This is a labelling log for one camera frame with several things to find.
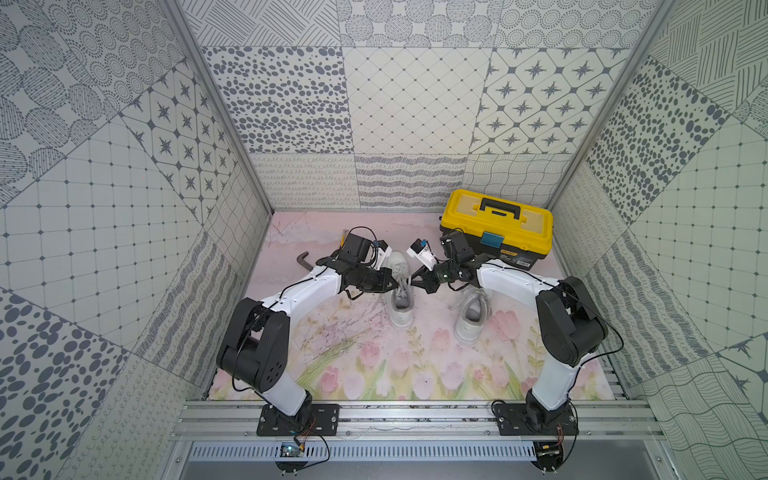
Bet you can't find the pink floral table mat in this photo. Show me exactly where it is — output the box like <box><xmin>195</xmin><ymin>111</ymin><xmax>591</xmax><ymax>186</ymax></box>
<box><xmin>247</xmin><ymin>211</ymin><xmax>546</xmax><ymax>401</ymax></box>

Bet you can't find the white sneaker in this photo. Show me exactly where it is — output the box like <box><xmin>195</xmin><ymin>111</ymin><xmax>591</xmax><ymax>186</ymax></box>
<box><xmin>384</xmin><ymin>251</ymin><xmax>415</xmax><ymax>329</ymax></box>
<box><xmin>454</xmin><ymin>286</ymin><xmax>492</xmax><ymax>345</ymax></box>

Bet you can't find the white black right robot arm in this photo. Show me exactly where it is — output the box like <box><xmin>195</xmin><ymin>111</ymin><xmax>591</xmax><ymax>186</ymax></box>
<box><xmin>407</xmin><ymin>230</ymin><xmax>612</xmax><ymax>436</ymax></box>

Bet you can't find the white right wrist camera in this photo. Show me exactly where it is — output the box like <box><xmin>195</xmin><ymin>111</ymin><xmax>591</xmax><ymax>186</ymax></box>
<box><xmin>406</xmin><ymin>239</ymin><xmax>438</xmax><ymax>271</ymax></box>

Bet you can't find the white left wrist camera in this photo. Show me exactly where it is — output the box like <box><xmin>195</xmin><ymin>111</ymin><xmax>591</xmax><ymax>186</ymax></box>
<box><xmin>372</xmin><ymin>240</ymin><xmax>393</xmax><ymax>270</ymax></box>

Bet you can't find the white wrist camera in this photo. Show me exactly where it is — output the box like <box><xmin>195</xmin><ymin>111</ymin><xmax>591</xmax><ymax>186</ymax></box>
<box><xmin>406</xmin><ymin>239</ymin><xmax>438</xmax><ymax>271</ymax></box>
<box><xmin>372</xmin><ymin>240</ymin><xmax>393</xmax><ymax>270</ymax></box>

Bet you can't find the dark metal hex key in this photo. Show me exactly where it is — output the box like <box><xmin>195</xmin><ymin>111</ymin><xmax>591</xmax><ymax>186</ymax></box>
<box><xmin>296</xmin><ymin>251</ymin><xmax>313</xmax><ymax>271</ymax></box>

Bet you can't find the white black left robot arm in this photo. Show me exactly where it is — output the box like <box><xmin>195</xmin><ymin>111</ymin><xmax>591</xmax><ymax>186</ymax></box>
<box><xmin>216</xmin><ymin>232</ymin><xmax>398</xmax><ymax>440</ymax></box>

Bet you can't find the yellow black plastic toolbox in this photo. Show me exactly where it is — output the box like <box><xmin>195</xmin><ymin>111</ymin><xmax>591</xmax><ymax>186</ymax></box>
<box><xmin>440</xmin><ymin>189</ymin><xmax>554</xmax><ymax>270</ymax></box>

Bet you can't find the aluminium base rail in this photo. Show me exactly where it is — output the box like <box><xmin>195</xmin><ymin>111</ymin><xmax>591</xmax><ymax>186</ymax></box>
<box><xmin>169</xmin><ymin>400</ymin><xmax>669</xmax><ymax>470</ymax></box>

